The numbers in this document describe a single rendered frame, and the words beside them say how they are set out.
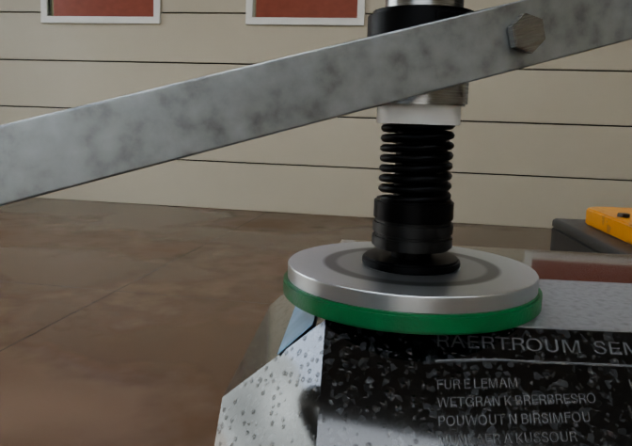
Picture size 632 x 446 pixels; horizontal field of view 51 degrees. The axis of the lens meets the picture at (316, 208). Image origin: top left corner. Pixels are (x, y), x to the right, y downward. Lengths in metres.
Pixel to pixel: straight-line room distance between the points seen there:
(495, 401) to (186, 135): 0.28
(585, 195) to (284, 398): 6.31
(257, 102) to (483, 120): 6.14
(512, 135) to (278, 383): 6.15
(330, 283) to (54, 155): 0.21
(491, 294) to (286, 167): 6.29
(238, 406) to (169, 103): 0.25
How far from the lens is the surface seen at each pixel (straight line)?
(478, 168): 6.59
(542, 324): 0.54
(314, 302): 0.51
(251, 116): 0.47
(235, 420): 0.55
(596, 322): 0.56
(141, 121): 0.46
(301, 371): 0.51
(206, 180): 7.01
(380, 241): 0.56
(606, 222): 1.60
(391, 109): 0.54
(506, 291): 0.51
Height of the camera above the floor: 0.97
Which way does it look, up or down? 8 degrees down
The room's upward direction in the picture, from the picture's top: 2 degrees clockwise
